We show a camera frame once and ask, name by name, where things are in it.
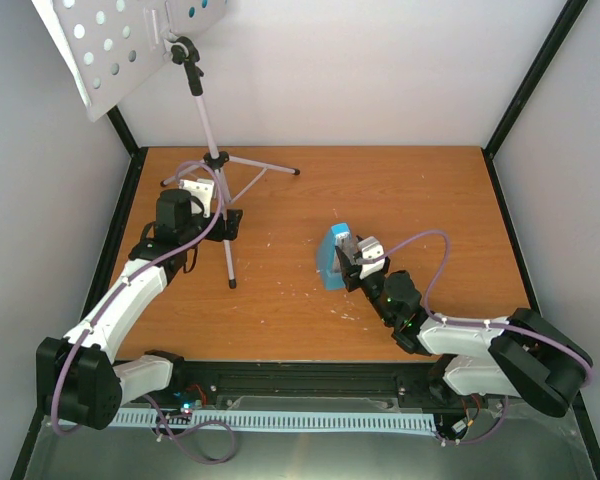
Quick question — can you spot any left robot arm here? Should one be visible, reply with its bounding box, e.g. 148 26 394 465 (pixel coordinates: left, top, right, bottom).
36 180 242 435

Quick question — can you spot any left black corner post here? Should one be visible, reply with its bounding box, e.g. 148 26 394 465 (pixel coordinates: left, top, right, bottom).
107 105 148 181

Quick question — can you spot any right black corner post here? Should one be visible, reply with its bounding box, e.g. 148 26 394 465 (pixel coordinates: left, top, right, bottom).
483 0 591 156

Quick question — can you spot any metal base plate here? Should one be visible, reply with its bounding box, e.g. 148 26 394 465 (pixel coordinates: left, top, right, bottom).
19 402 599 479

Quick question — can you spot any black aluminium frame rail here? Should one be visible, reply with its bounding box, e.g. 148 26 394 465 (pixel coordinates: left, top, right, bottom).
44 360 579 416

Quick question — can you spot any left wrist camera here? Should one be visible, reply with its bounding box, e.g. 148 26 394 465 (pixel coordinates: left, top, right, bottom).
178 178 216 218

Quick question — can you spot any black corner post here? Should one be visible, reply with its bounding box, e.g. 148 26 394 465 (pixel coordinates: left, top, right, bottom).
483 0 591 156
107 105 148 181

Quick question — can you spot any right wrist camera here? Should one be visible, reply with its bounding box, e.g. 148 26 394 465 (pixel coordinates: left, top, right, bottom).
357 236 387 280

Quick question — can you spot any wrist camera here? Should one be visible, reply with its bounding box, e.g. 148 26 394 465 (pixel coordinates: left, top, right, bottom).
357 236 387 280
178 178 216 218

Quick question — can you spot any blue metronome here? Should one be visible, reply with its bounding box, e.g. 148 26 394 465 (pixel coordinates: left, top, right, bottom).
316 223 353 291

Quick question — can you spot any clear plastic metronome cover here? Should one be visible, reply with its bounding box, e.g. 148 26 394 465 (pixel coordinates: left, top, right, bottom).
330 235 358 278

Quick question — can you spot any white perforated music stand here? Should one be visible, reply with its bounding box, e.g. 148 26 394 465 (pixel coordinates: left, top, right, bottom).
31 0 302 290

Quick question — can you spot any light blue cable duct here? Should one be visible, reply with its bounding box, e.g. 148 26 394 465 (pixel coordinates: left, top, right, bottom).
114 405 439 436

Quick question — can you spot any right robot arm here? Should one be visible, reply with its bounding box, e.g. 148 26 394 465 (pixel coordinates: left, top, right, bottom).
335 248 593 417

